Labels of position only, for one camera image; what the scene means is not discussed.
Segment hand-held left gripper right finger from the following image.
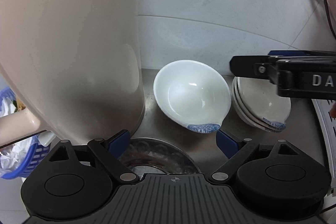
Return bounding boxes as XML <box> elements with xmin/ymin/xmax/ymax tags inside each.
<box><xmin>209</xmin><ymin>130</ymin><xmax>315</xmax><ymax>185</ymax></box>

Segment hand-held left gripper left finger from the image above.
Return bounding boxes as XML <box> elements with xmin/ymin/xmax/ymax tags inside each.
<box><xmin>47</xmin><ymin>130</ymin><xmax>139</xmax><ymax>185</ymax></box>

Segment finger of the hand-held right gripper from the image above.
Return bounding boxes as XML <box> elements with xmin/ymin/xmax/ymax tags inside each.
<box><xmin>229</xmin><ymin>55</ymin><xmax>279</xmax><ymax>84</ymax></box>
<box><xmin>268</xmin><ymin>50</ymin><xmax>336</xmax><ymax>60</ymax></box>

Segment stainless steel plate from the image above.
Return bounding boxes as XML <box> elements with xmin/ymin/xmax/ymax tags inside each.
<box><xmin>125</xmin><ymin>137</ymin><xmax>200</xmax><ymax>175</ymax></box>

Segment grey vented appliance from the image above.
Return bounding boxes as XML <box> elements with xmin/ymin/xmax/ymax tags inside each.
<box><xmin>312</xmin><ymin>99</ymin><xmax>336</xmax><ymax>189</ymax></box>

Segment white kettle plug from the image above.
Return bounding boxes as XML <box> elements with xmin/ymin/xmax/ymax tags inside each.
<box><xmin>39</xmin><ymin>131</ymin><xmax>57</xmax><ymax>147</ymax></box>

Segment blue plastic waste basket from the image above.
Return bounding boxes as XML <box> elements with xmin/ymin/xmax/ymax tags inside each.
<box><xmin>0</xmin><ymin>87</ymin><xmax>57</xmax><ymax>179</ymax></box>

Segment pile of paper wrappers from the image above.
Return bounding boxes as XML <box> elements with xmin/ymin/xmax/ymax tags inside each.
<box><xmin>14</xmin><ymin>99</ymin><xmax>27</xmax><ymax>111</ymax></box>

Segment beige electric kettle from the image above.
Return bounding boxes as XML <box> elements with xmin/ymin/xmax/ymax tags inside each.
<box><xmin>0</xmin><ymin>0</ymin><xmax>146</xmax><ymax>149</ymax></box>

